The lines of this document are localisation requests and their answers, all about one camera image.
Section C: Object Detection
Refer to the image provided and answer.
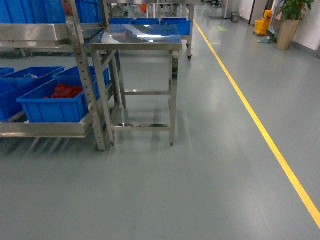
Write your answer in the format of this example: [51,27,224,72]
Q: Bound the potted plant beige pot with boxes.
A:
[276,0,315,51]

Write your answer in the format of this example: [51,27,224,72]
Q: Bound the red parts in bin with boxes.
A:
[44,83,84,99]

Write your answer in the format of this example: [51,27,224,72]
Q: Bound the stainless steel shelf rack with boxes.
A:
[0,0,117,151]

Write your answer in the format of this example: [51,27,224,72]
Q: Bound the blue bin with red parts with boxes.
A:
[16,77,89,123]

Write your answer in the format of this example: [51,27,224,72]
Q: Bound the blue bins on far cart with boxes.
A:
[109,18,191,36]

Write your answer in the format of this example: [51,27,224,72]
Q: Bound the stainless steel small table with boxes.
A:
[87,24,183,146]

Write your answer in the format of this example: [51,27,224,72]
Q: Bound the blue bin behind post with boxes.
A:
[52,66,111,86]

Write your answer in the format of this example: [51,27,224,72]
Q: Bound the yellow mop bucket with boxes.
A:
[254,10,273,36]

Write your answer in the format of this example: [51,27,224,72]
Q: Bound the blue bin middle left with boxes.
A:
[0,66,65,122]

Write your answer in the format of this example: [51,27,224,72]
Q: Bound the large blue upper bin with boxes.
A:
[0,0,66,24]

